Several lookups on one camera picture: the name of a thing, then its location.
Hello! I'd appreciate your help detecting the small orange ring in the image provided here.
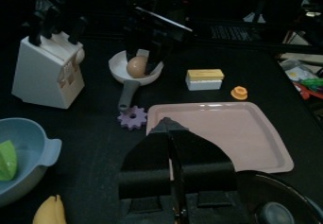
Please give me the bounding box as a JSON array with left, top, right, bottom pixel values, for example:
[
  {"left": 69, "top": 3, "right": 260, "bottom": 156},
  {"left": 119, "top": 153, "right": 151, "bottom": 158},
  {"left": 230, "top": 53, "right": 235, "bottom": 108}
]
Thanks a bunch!
[{"left": 230, "top": 85, "right": 248, "bottom": 101}]

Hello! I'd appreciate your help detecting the green toy piece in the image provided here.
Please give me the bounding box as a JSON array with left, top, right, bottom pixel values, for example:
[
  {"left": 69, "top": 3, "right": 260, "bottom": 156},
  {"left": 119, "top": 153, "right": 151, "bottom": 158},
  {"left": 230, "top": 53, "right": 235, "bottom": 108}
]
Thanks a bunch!
[{"left": 0, "top": 139, "right": 19, "bottom": 181}]

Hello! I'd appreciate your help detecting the black handled toy knife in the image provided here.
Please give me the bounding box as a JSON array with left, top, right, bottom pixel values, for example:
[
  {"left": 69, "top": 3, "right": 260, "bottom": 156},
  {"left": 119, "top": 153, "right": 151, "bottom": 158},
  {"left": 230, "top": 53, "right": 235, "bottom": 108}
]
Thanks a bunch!
[
  {"left": 27, "top": 12, "right": 44, "bottom": 46},
  {"left": 67, "top": 15, "right": 88, "bottom": 44},
  {"left": 41, "top": 6, "right": 60, "bottom": 41}
]

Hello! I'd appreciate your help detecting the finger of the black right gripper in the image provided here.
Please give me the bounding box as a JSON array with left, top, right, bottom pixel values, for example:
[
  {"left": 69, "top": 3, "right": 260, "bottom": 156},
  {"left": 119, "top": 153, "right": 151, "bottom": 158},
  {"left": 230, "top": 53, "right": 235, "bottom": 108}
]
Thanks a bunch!
[
  {"left": 144, "top": 40, "right": 174, "bottom": 77},
  {"left": 125, "top": 28, "right": 143, "bottom": 62}
]

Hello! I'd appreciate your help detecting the green background toy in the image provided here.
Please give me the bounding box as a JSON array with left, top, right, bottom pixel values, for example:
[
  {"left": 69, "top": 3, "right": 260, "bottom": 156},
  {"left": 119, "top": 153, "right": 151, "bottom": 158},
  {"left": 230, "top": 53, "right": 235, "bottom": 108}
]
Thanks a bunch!
[{"left": 299, "top": 78, "right": 323, "bottom": 89}]

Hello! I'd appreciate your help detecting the clear plastic bag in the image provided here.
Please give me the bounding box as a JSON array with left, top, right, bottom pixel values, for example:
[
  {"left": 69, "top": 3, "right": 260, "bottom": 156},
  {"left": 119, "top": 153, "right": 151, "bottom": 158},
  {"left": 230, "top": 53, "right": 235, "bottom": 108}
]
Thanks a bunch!
[{"left": 279, "top": 59, "right": 318, "bottom": 81}]

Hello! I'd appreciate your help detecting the grey frying pan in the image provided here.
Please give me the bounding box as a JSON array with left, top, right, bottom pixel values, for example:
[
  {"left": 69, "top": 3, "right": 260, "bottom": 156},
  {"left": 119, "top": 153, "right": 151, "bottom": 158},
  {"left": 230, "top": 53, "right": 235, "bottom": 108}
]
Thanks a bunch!
[{"left": 107, "top": 49, "right": 166, "bottom": 112}]

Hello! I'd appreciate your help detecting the purple toy gear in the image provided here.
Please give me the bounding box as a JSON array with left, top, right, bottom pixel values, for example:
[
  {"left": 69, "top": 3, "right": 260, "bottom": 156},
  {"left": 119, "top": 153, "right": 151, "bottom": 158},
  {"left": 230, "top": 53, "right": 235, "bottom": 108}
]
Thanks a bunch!
[{"left": 116, "top": 105, "right": 149, "bottom": 131}]

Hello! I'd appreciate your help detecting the white toy knife block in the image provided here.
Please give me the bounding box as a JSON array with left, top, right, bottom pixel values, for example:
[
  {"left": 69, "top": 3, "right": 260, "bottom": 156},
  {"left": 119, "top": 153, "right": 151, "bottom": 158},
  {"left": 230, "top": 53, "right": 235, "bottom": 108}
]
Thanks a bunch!
[{"left": 11, "top": 30, "right": 85, "bottom": 110}]

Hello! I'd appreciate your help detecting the red background toy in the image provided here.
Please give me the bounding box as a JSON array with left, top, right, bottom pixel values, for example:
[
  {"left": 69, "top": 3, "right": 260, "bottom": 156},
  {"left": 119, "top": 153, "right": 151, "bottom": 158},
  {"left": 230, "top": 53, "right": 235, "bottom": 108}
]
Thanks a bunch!
[{"left": 292, "top": 82, "right": 323, "bottom": 100}]

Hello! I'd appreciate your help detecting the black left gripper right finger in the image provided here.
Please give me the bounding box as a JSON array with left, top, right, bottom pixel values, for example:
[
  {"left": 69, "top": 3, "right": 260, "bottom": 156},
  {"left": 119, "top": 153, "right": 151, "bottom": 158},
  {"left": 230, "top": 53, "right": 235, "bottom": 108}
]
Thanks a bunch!
[{"left": 170, "top": 117, "right": 239, "bottom": 224}]

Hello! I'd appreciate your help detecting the black pot lid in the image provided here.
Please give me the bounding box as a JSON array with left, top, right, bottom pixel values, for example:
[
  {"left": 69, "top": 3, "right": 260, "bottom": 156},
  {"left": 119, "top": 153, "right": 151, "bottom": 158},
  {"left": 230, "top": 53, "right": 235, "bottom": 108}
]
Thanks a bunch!
[{"left": 235, "top": 170, "right": 323, "bottom": 224}]

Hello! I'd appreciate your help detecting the pink plastic tray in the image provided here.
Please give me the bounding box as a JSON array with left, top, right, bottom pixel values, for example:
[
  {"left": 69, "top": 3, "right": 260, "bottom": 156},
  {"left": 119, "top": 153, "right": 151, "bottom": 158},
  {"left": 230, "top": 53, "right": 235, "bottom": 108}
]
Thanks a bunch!
[{"left": 145, "top": 101, "right": 295, "bottom": 174}]

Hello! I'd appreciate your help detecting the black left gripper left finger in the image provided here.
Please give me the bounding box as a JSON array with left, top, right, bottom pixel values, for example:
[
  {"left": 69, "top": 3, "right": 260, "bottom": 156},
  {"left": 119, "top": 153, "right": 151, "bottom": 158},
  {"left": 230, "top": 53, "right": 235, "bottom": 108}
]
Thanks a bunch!
[{"left": 117, "top": 117, "right": 174, "bottom": 201}]

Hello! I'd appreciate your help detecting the yellow toy banana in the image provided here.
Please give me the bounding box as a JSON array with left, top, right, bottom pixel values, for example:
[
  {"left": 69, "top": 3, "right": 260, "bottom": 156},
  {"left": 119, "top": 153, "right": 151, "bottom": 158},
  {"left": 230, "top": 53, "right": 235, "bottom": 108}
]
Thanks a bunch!
[{"left": 32, "top": 194, "right": 68, "bottom": 224}]

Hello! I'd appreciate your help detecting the brown toy egg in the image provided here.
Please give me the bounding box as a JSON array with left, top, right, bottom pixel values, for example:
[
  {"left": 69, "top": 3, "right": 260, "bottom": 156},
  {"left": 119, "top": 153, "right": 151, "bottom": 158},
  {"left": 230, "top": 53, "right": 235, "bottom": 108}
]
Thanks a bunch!
[{"left": 125, "top": 56, "right": 149, "bottom": 78}]

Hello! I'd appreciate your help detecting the yellow white butter block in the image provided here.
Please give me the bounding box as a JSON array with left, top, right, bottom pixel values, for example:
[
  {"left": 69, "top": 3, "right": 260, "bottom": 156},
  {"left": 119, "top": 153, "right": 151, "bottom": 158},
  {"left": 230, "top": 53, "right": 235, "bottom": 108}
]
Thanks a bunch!
[{"left": 184, "top": 68, "right": 226, "bottom": 92}]

